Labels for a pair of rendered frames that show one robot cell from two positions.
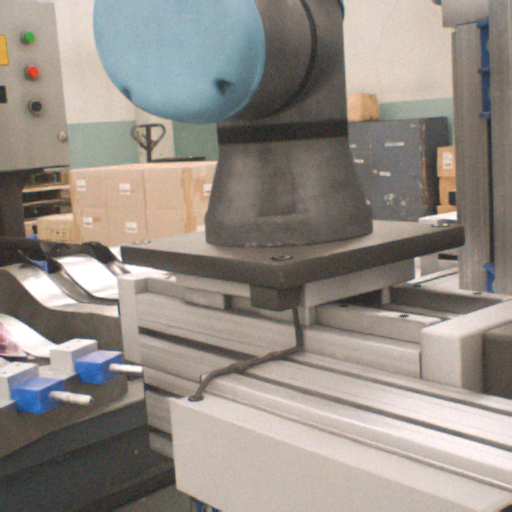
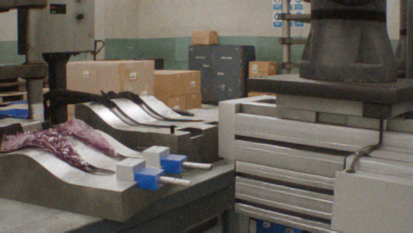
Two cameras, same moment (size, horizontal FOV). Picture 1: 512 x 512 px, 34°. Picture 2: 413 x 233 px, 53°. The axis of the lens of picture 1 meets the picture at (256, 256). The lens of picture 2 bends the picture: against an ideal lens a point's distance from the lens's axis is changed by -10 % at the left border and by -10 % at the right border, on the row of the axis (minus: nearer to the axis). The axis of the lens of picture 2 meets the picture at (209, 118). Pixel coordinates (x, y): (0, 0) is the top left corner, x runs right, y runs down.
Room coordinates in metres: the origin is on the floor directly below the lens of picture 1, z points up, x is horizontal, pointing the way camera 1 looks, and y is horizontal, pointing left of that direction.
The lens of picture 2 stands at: (0.14, 0.28, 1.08)
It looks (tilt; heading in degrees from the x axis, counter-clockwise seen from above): 9 degrees down; 350
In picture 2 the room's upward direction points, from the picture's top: straight up
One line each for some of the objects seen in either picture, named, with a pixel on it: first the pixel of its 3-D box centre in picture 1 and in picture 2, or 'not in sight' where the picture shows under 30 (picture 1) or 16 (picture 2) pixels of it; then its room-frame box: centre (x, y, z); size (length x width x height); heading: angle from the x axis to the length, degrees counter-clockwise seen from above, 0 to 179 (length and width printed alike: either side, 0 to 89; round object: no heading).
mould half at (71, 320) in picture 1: (101, 298); (138, 125); (1.38, 0.27, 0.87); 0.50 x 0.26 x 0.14; 44
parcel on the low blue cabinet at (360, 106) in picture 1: (354, 108); (204, 37); (8.70, -1.12, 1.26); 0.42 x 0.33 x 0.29; 44
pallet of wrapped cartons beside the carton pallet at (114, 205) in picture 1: (161, 231); (102, 99); (5.70, 0.64, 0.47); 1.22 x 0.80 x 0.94; 48
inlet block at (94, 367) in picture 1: (105, 368); (178, 164); (1.00, 0.20, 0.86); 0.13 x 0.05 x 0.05; 62
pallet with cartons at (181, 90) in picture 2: not in sight; (150, 98); (6.50, 0.02, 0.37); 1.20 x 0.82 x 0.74; 52
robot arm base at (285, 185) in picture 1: (285, 179); (348, 45); (0.74, -0.03, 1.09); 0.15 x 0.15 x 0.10
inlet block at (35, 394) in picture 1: (45, 395); (155, 179); (0.90, 0.25, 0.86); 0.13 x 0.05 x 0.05; 62
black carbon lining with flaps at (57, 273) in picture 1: (98, 271); (139, 108); (1.36, 0.26, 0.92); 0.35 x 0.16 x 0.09; 44
